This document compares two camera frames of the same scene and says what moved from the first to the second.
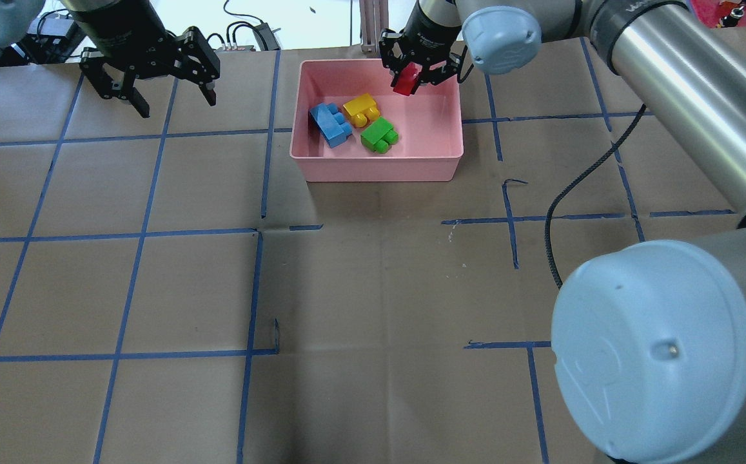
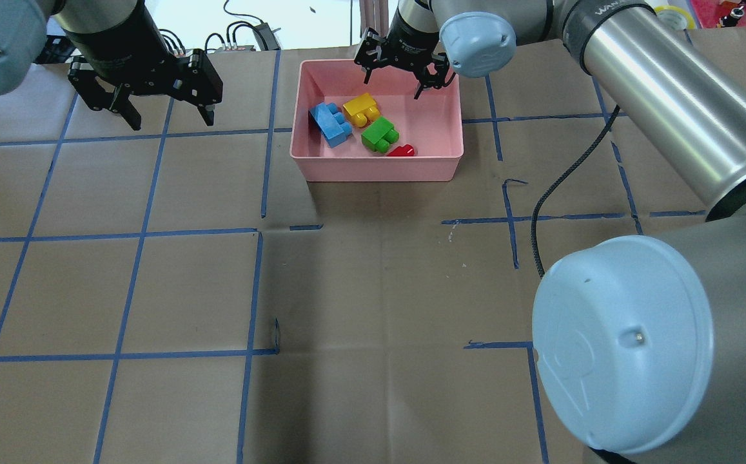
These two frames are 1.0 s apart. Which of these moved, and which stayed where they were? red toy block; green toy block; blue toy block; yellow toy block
Moved: red toy block
Stayed: yellow toy block; green toy block; blue toy block
